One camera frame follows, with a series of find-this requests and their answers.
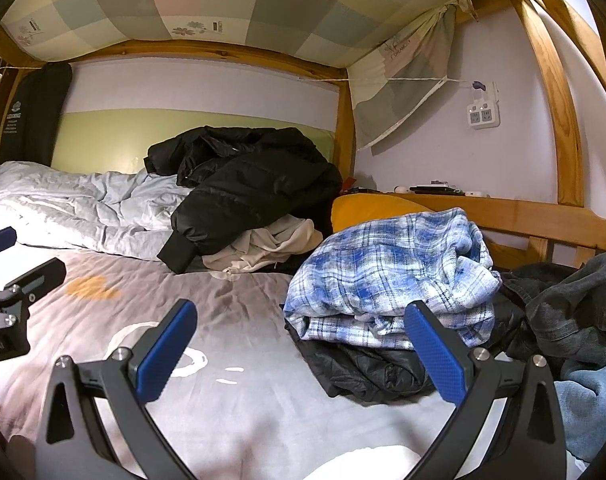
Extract grey crumpled duvet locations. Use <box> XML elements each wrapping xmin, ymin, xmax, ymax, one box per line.
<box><xmin>0</xmin><ymin>161</ymin><xmax>196</xmax><ymax>262</ymax></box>

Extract black hanging bag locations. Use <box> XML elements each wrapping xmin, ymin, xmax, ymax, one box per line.
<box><xmin>0</xmin><ymin>61</ymin><xmax>74</xmax><ymax>168</ymax></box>

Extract blue plaid shirt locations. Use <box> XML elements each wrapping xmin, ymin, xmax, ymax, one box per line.
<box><xmin>283</xmin><ymin>207</ymin><xmax>504</xmax><ymax>352</ymax></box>

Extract black puffer jacket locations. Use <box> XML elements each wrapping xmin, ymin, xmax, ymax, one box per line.
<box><xmin>284</xmin><ymin>280</ymin><xmax>530</xmax><ymax>407</ymax></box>

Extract white wall power socket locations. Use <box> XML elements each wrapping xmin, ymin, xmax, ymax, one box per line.
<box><xmin>464</xmin><ymin>80</ymin><xmax>502</xmax><ymax>132</ymax></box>

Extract grey printed bed sheet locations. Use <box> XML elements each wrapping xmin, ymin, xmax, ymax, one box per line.
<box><xmin>0</xmin><ymin>247</ymin><xmax>464</xmax><ymax>480</ymax></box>

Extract checked upper bunk mattress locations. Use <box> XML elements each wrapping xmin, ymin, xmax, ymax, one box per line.
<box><xmin>0</xmin><ymin>0</ymin><xmax>476</xmax><ymax>70</ymax></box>

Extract yellow pillow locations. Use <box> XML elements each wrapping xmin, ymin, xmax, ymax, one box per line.
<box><xmin>330</xmin><ymin>194</ymin><xmax>436</xmax><ymax>248</ymax></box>

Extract light blue towel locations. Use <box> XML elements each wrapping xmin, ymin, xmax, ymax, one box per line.
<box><xmin>552</xmin><ymin>364</ymin><xmax>606</xmax><ymax>467</ymax></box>

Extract dark grey jeans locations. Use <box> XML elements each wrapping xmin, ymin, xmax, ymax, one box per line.
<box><xmin>502</xmin><ymin>251</ymin><xmax>606</xmax><ymax>377</ymax></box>

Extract beige cloth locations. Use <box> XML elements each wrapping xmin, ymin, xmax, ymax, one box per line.
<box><xmin>201</xmin><ymin>211</ymin><xmax>325</xmax><ymax>277</ymax></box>

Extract pale checked curtain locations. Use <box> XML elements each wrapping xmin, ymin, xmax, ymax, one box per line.
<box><xmin>349</xmin><ymin>0</ymin><xmax>476</xmax><ymax>150</ymax></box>

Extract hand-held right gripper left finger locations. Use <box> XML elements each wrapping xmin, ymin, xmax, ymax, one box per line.
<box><xmin>34</xmin><ymin>299</ymin><xmax>199</xmax><ymax>480</ymax></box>

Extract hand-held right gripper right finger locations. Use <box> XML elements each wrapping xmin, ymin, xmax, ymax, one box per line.
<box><xmin>404</xmin><ymin>301</ymin><xmax>568</xmax><ymax>480</ymax></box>

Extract black phone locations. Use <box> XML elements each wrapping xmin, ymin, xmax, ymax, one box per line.
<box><xmin>409</xmin><ymin>185</ymin><xmax>464</xmax><ymax>196</ymax></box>

